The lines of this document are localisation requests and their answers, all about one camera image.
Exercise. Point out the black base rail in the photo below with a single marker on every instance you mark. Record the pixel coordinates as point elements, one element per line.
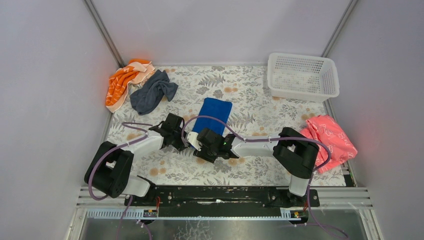
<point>222,201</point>

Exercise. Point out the white plastic basket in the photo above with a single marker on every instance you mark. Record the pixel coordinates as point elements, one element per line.
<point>302,77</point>

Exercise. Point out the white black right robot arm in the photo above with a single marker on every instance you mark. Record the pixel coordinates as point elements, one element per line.
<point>296,153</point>

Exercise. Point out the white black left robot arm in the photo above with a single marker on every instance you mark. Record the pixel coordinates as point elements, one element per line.
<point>109,174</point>

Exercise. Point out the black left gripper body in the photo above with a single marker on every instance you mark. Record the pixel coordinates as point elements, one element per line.
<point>177,133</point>

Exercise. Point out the blue towel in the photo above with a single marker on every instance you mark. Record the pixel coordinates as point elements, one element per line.
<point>213,108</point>

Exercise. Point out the dark grey towel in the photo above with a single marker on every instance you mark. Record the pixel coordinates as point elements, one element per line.
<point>148,97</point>

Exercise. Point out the floral tablecloth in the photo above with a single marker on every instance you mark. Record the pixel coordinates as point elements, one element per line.
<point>254,112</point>

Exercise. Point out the pink patterned towel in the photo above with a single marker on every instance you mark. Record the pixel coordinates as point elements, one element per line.
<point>325,129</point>

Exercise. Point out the orange white towel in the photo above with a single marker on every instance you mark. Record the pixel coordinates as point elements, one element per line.
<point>136,72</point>

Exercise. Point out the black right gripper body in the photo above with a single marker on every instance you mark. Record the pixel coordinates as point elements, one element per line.
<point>203,145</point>

